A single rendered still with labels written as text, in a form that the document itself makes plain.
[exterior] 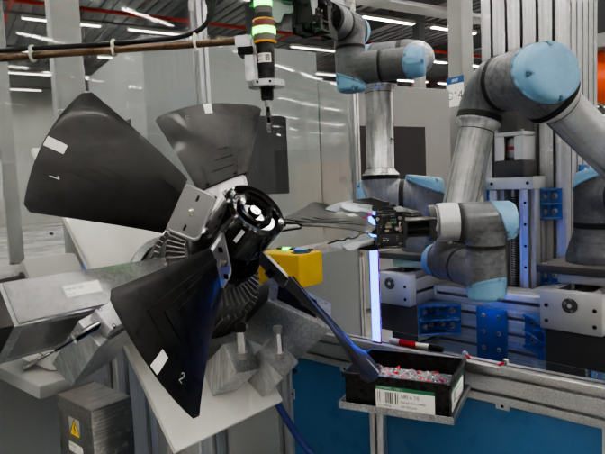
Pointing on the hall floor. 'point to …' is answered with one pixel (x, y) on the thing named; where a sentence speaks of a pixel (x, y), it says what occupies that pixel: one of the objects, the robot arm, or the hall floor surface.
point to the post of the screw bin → (378, 433)
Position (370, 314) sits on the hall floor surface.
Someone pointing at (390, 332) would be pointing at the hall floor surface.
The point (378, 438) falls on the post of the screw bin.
